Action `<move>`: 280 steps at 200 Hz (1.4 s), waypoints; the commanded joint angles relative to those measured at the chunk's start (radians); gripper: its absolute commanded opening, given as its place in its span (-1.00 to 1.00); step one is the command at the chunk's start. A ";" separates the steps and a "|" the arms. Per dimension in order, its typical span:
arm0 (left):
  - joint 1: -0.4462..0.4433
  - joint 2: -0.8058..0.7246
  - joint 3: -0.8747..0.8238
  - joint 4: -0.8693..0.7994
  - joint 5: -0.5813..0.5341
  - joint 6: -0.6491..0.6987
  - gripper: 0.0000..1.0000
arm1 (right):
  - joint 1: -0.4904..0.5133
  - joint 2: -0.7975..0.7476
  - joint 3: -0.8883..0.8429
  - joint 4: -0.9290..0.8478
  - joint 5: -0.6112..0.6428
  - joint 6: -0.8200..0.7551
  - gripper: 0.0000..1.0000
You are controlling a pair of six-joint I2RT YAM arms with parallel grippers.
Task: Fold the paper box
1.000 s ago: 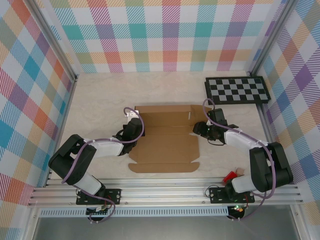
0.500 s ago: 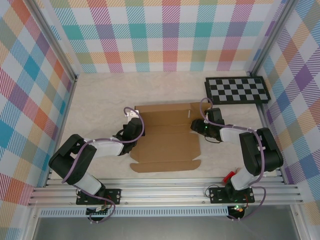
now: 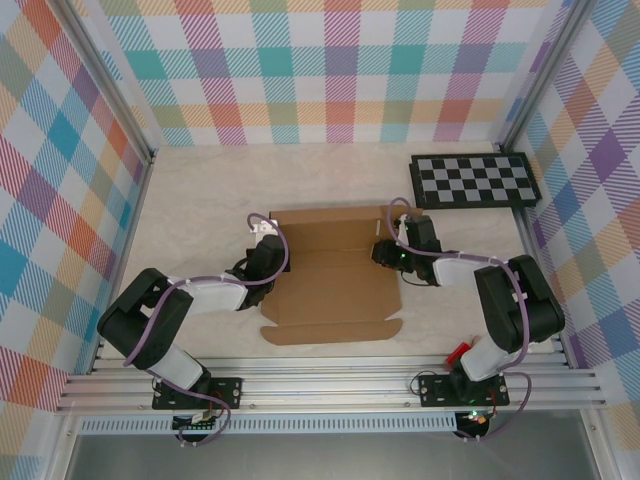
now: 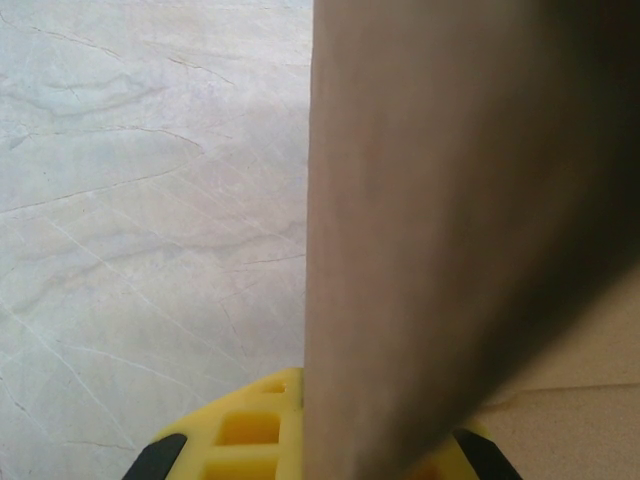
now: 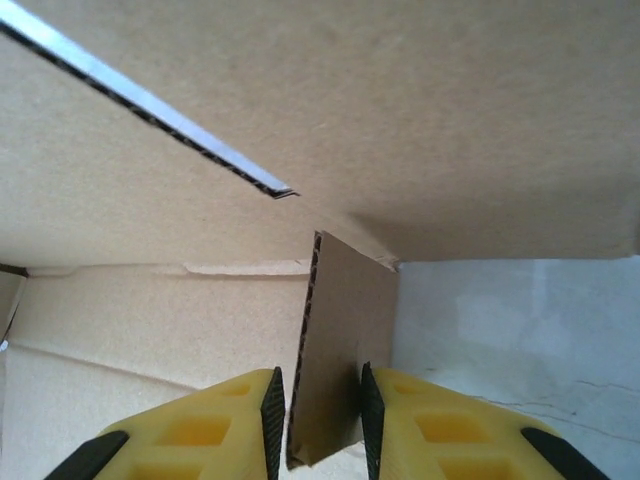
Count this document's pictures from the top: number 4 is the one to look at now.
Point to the brown cardboard box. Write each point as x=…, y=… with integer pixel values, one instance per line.
x=425, y=200

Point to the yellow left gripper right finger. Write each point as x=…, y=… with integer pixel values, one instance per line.
x=475, y=450

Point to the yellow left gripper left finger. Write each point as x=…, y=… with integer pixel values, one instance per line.
x=250, y=430

